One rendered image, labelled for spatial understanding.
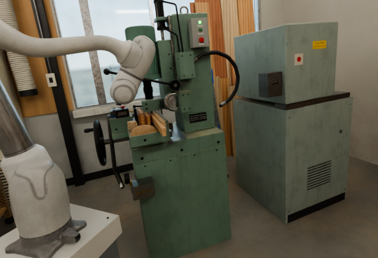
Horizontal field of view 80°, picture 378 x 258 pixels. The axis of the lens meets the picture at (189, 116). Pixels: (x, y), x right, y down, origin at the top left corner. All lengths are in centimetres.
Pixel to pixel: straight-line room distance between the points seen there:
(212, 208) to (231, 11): 238
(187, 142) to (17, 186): 84
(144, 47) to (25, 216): 69
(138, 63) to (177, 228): 109
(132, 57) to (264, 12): 283
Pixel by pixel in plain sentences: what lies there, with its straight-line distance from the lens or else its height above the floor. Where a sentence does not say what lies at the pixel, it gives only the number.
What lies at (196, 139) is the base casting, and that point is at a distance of 136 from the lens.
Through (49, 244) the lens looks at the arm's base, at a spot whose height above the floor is 72.
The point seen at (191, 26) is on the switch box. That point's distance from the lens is 136.
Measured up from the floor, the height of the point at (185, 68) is 121.
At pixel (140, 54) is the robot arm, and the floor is 129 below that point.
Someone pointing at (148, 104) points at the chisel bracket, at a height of 101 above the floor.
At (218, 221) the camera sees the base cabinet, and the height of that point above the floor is 17.
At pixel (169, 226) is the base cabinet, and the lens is 158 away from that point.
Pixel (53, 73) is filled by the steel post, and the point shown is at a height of 127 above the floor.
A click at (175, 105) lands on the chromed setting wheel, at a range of 136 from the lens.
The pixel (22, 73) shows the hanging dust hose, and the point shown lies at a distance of 263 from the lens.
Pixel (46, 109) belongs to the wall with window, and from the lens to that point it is 279.
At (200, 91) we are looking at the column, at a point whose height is 106.
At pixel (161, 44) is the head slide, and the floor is 136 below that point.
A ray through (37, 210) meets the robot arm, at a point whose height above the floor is 85.
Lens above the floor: 124
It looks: 14 degrees down
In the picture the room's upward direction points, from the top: 6 degrees counter-clockwise
